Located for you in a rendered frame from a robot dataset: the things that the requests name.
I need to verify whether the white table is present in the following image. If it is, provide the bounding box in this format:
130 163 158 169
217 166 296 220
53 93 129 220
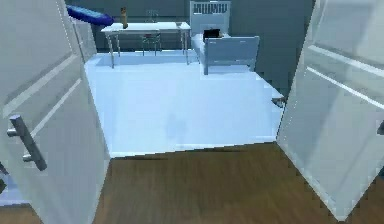
100 21 192 69

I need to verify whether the grey door handle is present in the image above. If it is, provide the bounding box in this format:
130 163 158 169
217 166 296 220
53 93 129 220
6 114 48 172

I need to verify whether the grey wire chair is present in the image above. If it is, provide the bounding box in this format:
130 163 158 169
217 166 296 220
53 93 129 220
141 9 163 57

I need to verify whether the brown bottle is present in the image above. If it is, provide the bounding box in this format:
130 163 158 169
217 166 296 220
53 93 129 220
120 6 129 30

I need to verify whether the white room door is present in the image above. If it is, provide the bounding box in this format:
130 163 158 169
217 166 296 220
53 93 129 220
0 0 112 224
275 0 384 222

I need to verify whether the blue oval object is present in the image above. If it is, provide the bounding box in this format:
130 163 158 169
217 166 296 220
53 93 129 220
66 4 115 28

